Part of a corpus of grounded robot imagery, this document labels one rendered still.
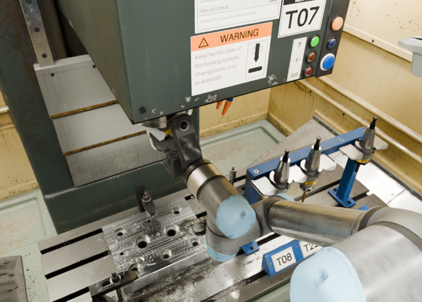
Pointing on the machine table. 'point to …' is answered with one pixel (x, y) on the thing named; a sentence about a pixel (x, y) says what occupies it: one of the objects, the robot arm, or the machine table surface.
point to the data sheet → (235, 5)
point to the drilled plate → (180, 253)
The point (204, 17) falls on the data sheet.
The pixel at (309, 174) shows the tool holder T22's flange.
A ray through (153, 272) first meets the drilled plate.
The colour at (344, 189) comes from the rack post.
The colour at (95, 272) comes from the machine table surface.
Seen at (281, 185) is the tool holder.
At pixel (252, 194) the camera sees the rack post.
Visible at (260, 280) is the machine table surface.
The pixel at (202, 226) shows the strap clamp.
